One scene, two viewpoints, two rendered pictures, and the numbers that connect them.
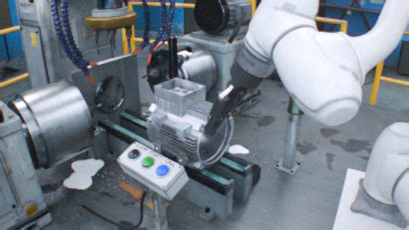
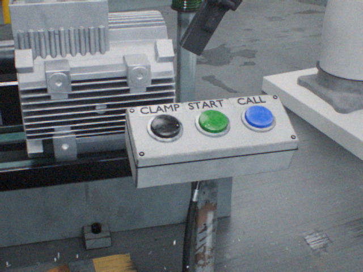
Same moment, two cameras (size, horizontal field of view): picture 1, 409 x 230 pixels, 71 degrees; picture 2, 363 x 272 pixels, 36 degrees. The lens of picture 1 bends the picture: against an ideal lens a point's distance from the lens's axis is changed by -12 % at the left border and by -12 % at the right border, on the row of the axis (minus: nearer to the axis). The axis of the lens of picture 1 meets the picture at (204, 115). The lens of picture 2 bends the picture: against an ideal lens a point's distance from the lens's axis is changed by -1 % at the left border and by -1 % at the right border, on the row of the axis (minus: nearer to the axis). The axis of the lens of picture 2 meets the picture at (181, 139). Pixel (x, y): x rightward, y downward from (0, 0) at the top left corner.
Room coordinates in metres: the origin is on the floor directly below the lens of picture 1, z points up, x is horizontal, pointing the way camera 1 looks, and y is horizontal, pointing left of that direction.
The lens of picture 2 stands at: (0.34, 0.57, 1.33)
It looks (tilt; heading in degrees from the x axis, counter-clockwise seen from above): 29 degrees down; 306
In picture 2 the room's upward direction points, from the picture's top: 1 degrees clockwise
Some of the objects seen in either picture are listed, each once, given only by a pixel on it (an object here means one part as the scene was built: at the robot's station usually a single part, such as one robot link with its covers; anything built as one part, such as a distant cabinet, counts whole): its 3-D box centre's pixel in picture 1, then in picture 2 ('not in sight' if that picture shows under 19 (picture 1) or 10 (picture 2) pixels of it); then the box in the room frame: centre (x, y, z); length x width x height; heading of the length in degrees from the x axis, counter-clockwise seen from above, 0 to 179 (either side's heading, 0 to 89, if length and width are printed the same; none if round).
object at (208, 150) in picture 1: (190, 128); (93, 82); (0.87, 0.04, 1.02); 0.20 x 0.19 x 0.19; 50
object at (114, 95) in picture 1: (111, 95); not in sight; (1.14, 0.37, 1.02); 0.15 x 0.02 x 0.15; 140
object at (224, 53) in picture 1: (221, 69); not in sight; (1.54, -0.09, 0.99); 0.35 x 0.31 x 0.37; 140
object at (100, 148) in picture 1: (97, 141); not in sight; (1.04, 0.42, 0.86); 0.07 x 0.06 x 0.12; 140
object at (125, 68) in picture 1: (103, 101); not in sight; (1.18, 0.41, 0.97); 0.30 x 0.11 x 0.34; 140
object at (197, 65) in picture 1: (185, 72); not in sight; (1.33, 0.08, 1.04); 0.41 x 0.25 x 0.25; 140
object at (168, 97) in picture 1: (180, 97); (59, 19); (0.90, 0.07, 1.11); 0.12 x 0.11 x 0.07; 50
